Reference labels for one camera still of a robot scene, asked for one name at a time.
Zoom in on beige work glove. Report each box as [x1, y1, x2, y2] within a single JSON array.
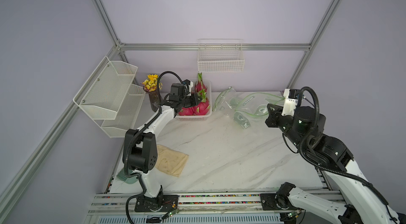
[[155, 145, 189, 178]]

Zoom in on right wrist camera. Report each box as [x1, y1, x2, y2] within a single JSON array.
[[281, 89, 300, 116]]

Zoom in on white wire wall basket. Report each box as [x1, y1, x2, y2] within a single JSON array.
[[197, 39, 245, 72]]

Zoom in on white mesh two-tier shelf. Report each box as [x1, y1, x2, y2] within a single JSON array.
[[73, 57, 145, 138]]

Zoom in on white plastic basket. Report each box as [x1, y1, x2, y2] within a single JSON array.
[[175, 80, 212, 121]]

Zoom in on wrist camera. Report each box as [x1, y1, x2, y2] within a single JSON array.
[[182, 79, 195, 96], [281, 89, 300, 116]]

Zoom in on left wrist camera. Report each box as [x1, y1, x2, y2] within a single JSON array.
[[182, 79, 195, 96]]

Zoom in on yellow flowers in vase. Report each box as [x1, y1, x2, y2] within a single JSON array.
[[142, 75, 162, 112]]

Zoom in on aluminium frame struts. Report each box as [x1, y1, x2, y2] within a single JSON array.
[[1, 0, 342, 216]]

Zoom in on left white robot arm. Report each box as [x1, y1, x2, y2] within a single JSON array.
[[122, 71, 202, 224]]

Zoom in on green hand brush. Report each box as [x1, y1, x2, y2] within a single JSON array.
[[116, 168, 139, 184]]

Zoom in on pink dragon fruit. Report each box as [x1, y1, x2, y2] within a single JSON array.
[[195, 72, 207, 94]]

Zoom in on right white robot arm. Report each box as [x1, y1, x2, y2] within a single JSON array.
[[261, 87, 406, 224]]

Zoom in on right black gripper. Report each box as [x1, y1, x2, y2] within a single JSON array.
[[265, 104, 304, 149]]

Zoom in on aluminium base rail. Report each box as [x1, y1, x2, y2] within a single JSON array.
[[85, 192, 294, 224]]

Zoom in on clear zip-top bag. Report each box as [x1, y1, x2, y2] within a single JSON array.
[[212, 87, 251, 129], [235, 93, 284, 118]]

